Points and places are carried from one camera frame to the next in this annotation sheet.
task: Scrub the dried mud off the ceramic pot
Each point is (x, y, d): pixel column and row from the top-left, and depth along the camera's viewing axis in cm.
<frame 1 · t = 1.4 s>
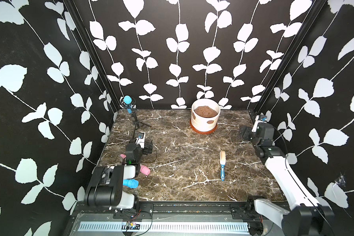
left hand: (145, 136, 91), fingers open
right hand: (246, 124, 81), fingers open
white ceramic pot with mud: (204, 114, 105), point 12 cm above the table
terracotta saucer: (204, 132, 107), point 2 cm above the table
pink silicone bottle: (143, 169, 87), point 4 cm above the table
blue microphone on tripod: (129, 103, 96), point 22 cm above the table

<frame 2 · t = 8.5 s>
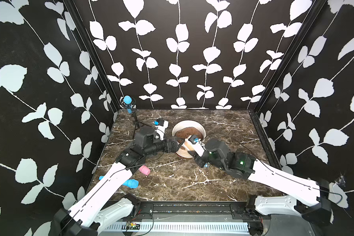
left hand: (179, 138, 68), fingers open
right hand: (190, 146, 69), fingers open
white ceramic pot with mud: (184, 129, 98), point 10 cm above the table
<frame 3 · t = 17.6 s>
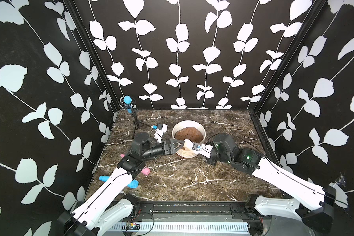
left hand: (182, 143, 66), fingers open
right hand: (198, 146, 71), fingers closed
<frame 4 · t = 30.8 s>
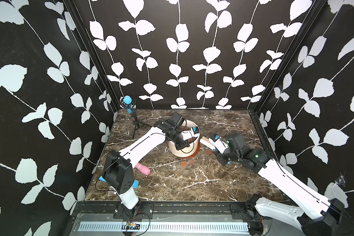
left hand: (187, 140, 81), fingers closed
right hand: (213, 148, 76), fingers closed
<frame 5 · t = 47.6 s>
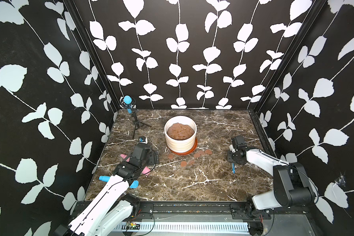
left hand: (150, 151, 80), fingers open
right hand: (229, 155, 93), fingers open
